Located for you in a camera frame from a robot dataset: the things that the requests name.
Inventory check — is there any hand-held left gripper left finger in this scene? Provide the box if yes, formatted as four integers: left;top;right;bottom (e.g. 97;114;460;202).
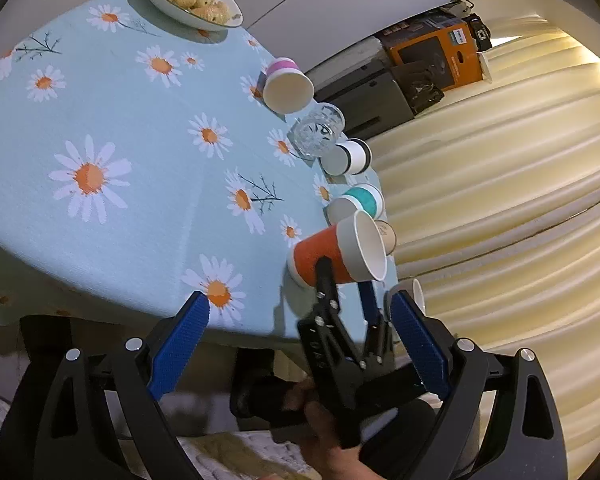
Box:
0;290;212;480

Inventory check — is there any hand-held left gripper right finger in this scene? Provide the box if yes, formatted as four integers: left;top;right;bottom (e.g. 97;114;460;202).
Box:
387;290;571;480

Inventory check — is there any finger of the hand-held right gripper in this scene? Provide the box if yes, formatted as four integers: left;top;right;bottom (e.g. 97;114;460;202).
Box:
314;256;342;313
356;280;397;361

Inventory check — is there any orange paper cup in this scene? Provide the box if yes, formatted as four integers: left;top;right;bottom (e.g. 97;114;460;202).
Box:
287;210;388;289

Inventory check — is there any brown paper cup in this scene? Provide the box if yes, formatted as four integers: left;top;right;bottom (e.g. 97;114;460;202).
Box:
372;220;397;256

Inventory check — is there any teal paper cup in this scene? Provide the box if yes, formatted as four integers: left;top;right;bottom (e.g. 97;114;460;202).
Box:
325;183;385;226

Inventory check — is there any black and white paper cup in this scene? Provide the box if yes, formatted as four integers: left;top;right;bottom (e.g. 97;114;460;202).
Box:
320;138;372;177

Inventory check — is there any clear glass cup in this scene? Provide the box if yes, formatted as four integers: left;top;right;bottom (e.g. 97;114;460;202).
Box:
294;102;346;159

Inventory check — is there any pink paper cup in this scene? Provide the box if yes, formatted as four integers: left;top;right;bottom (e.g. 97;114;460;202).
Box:
262;57;315;114

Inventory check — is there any person's right hand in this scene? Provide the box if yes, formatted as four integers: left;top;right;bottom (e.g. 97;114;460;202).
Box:
285;376;377;480

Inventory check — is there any cream curtain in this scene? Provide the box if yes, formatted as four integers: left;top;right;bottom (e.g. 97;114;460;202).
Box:
370;0;600;480

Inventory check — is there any black cabinet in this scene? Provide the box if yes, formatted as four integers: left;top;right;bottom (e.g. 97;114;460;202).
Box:
312;57;416;137

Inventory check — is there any black plastic bag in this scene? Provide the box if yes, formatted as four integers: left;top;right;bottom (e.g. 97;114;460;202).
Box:
392;60;447;117

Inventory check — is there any blue daisy tablecloth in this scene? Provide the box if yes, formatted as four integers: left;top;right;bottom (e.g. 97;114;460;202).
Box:
0;0;401;337

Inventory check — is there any orange cardboard box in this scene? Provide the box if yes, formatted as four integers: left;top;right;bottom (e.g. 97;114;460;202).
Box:
379;12;487;93

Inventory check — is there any black device on box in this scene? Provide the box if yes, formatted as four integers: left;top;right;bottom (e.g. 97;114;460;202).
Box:
442;0;492;53

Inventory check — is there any pile of puffed snacks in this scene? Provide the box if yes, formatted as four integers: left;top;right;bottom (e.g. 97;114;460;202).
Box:
167;0;231;24

